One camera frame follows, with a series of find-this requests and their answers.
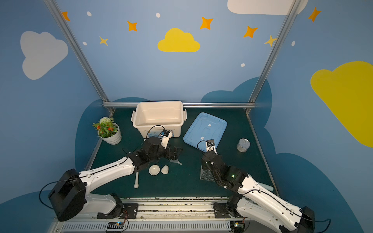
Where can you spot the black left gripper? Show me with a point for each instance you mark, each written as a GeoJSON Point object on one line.
{"type": "Point", "coordinates": [170, 153]}

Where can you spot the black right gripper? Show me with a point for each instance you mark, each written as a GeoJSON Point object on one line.
{"type": "Point", "coordinates": [207, 158]}

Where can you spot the small white cup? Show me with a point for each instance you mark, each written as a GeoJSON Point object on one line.
{"type": "Point", "coordinates": [165, 170]}

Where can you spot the white pestle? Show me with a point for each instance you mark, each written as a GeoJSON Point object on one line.
{"type": "Point", "coordinates": [136, 184]}

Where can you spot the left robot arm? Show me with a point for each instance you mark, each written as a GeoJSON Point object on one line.
{"type": "Point", "coordinates": [70, 195]}

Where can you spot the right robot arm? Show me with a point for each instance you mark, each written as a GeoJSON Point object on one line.
{"type": "Point", "coordinates": [254, 201]}

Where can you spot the clear acrylic test tube rack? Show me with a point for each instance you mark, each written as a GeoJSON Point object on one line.
{"type": "Point", "coordinates": [206, 175]}

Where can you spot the white mortar bowl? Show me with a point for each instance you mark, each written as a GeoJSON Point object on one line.
{"type": "Point", "coordinates": [154, 170]}

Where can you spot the light blue plastic lid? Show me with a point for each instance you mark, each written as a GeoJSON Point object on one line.
{"type": "Point", "coordinates": [205, 127]}

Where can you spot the white plastic storage bin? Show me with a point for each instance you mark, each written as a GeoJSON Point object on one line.
{"type": "Point", "coordinates": [150, 118]}

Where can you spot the potted plant white pot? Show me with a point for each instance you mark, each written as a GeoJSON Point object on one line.
{"type": "Point", "coordinates": [108, 130]}

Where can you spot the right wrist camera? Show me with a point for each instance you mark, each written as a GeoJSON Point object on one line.
{"type": "Point", "coordinates": [210, 146]}

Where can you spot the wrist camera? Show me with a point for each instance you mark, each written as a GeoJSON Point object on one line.
{"type": "Point", "coordinates": [210, 146]}
{"type": "Point", "coordinates": [165, 136]}

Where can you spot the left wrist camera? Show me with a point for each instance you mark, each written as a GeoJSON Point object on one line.
{"type": "Point", "coordinates": [165, 136]}

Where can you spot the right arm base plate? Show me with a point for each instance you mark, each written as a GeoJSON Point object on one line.
{"type": "Point", "coordinates": [226, 210]}

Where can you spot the light blue brush white handle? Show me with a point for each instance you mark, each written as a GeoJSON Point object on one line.
{"type": "Point", "coordinates": [265, 186]}

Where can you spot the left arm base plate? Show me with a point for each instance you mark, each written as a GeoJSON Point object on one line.
{"type": "Point", "coordinates": [125, 210]}

